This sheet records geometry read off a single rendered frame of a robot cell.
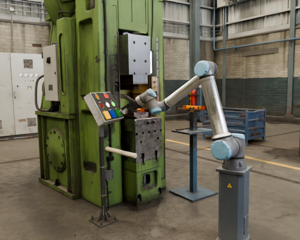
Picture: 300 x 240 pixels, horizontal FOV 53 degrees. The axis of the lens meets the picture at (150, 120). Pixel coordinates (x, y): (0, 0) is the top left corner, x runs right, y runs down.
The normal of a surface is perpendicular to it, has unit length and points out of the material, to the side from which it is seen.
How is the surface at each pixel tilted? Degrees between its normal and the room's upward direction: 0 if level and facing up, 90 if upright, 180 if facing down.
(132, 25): 90
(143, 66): 90
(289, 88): 90
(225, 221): 90
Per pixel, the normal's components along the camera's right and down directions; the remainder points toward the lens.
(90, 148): -0.73, 0.09
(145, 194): 0.68, 0.07
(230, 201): -0.57, 0.11
